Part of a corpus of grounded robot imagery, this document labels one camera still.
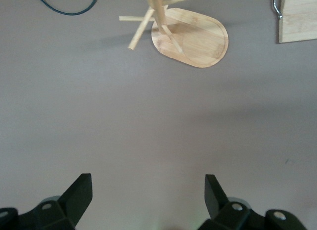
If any large table cover mat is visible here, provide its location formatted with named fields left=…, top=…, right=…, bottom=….
left=0, top=0, right=317, bottom=230

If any wooden mug tree stand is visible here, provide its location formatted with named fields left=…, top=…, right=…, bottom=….
left=119, top=0, right=229, bottom=69

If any bamboo cutting board, metal handle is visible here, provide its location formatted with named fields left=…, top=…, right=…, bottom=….
left=271, top=0, right=317, bottom=44

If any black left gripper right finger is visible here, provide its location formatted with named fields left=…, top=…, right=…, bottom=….
left=198, top=174, right=308, bottom=230

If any black looped floor cable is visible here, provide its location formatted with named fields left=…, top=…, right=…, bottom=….
left=31, top=0, right=100, bottom=17

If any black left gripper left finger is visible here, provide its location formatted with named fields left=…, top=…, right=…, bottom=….
left=0, top=173, right=93, bottom=230

